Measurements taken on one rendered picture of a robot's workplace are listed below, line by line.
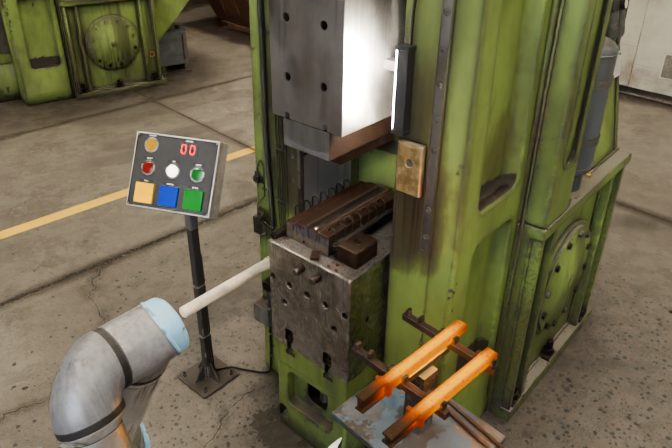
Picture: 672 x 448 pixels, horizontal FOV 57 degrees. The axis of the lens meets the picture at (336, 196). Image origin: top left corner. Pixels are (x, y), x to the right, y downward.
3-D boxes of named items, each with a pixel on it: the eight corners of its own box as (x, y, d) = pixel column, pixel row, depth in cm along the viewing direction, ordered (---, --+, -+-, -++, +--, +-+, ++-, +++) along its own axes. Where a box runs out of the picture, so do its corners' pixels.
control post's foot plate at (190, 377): (204, 401, 270) (203, 386, 266) (174, 377, 283) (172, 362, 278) (242, 374, 284) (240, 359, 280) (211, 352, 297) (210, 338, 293)
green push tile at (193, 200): (200, 212, 221) (203, 191, 221) (181, 208, 223) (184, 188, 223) (202, 212, 223) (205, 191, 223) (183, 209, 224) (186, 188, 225)
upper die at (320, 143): (329, 161, 191) (329, 133, 187) (283, 144, 203) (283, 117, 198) (406, 125, 219) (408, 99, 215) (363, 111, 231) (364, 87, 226)
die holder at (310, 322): (347, 384, 217) (350, 281, 196) (272, 336, 238) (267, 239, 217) (433, 309, 254) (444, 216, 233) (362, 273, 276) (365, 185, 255)
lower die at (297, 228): (328, 256, 208) (328, 235, 204) (286, 235, 219) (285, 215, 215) (400, 211, 236) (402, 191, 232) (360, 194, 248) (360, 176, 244)
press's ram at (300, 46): (364, 145, 179) (369, 4, 160) (272, 113, 201) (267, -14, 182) (441, 108, 207) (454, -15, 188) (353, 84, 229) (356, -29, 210)
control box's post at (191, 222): (208, 380, 281) (184, 167, 230) (203, 376, 283) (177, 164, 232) (214, 376, 283) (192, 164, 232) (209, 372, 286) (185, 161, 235)
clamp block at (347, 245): (356, 270, 201) (356, 253, 198) (336, 260, 206) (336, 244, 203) (378, 255, 209) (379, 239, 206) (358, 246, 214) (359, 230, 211)
